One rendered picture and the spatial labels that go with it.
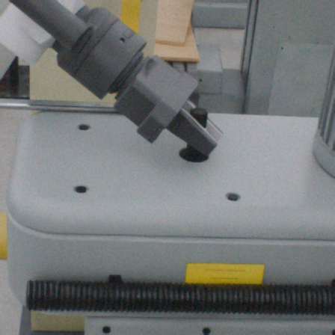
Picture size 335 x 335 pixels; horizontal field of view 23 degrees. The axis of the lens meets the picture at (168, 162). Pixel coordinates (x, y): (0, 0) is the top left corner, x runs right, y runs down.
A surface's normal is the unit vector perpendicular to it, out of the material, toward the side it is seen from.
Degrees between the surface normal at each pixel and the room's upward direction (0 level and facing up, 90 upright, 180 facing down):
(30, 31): 67
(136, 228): 81
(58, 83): 90
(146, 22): 90
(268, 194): 0
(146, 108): 90
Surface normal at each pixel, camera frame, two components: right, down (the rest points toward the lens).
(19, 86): 0.08, -0.86
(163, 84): 0.55, -0.63
